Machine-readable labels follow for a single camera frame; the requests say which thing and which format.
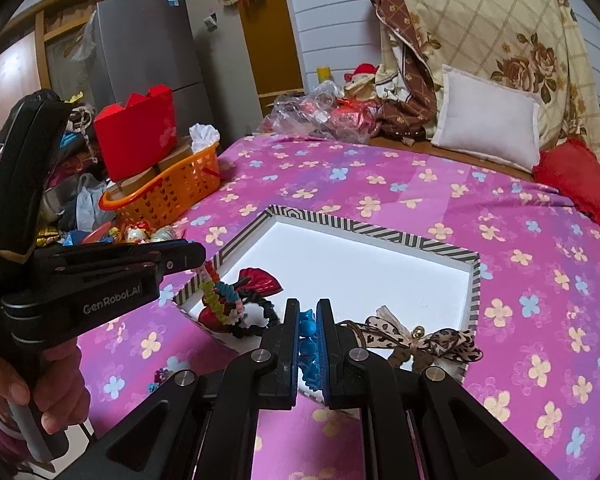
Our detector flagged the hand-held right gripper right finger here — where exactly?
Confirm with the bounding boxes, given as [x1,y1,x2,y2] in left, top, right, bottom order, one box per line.
[316,298,556,480]

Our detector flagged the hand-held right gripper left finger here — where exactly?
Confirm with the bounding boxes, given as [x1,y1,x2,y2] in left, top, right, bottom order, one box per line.
[55,298,301,480]

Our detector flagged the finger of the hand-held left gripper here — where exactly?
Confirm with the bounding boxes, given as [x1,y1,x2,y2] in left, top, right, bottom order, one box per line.
[35,238,190,267]
[55,243,207,282]

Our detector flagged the blue bead bracelet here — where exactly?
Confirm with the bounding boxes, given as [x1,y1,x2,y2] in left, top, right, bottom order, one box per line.
[297,307,322,392]

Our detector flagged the colourful bead bracelet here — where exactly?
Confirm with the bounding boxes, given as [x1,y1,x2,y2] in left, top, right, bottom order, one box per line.
[199,261,245,333]

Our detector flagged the red bow hair clip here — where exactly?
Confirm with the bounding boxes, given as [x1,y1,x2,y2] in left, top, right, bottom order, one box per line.
[198,266,284,335]

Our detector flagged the striped cardboard box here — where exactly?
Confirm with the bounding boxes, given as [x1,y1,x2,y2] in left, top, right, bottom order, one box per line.
[172,205,482,404]

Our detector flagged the leopard bow brown scrunchie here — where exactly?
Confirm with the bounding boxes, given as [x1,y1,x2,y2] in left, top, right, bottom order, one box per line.
[339,306,484,375]

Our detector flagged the person's left hand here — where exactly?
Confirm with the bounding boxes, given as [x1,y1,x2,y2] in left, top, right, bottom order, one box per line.
[0,338,92,437]

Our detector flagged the small red plastic basket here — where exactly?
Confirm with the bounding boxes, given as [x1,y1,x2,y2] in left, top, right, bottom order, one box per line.
[74,222,127,246]

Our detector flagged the gold wrapped ornaments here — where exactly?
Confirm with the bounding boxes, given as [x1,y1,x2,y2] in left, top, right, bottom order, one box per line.
[122,221,177,244]

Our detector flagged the pile of colourful bags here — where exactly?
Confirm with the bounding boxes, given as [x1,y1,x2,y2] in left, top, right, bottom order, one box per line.
[32,92,112,247]

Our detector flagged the white plastic bag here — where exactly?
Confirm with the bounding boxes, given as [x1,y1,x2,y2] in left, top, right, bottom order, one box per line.
[74,173,117,227]

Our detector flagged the orange plastic basket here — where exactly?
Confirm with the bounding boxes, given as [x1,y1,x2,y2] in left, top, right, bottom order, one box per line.
[98,141,222,229]

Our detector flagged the brown cardboard box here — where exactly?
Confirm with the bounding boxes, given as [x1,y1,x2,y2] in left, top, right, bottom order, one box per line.
[156,136,195,172]

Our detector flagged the red paper bag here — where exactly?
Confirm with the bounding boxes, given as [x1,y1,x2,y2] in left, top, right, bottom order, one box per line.
[93,86,177,182]

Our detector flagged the white tissue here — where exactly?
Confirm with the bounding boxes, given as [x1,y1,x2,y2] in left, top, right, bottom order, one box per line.
[188,123,221,154]

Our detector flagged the grey refrigerator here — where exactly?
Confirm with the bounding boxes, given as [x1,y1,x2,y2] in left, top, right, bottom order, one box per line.
[86,0,217,128]

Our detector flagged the clear plastic bag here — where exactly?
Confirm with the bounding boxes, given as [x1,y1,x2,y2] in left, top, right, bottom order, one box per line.
[264,81,382,144]

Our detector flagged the wooden door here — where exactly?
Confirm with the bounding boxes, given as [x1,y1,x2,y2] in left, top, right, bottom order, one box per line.
[241,0,307,98]

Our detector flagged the red santa toy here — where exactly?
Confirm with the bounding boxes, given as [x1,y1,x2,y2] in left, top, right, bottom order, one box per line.
[343,63,379,97]

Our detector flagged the white pillow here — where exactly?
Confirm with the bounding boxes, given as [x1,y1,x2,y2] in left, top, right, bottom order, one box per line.
[431,63,542,174]

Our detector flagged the red cushion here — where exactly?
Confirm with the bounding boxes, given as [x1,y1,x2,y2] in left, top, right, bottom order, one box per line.
[532,138,600,239]

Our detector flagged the beige floral quilt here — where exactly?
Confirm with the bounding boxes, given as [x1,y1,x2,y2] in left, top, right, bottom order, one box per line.
[344,0,600,173]

